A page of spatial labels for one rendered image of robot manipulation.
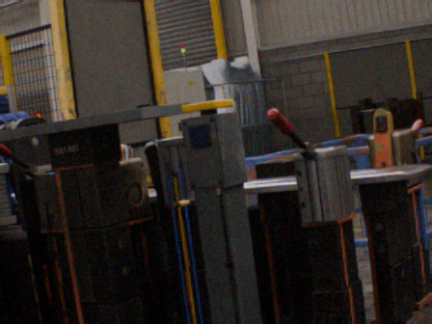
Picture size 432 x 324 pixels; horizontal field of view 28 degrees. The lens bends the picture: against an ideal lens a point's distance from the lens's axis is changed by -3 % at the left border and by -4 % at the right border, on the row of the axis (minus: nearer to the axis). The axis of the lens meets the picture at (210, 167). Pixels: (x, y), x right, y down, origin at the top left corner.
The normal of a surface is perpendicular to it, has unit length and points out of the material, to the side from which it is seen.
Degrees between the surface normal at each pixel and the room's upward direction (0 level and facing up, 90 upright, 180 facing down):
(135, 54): 90
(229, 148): 90
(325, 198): 90
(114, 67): 90
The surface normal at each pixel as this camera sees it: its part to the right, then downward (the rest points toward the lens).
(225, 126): 0.84, -0.09
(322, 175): -0.53, 0.11
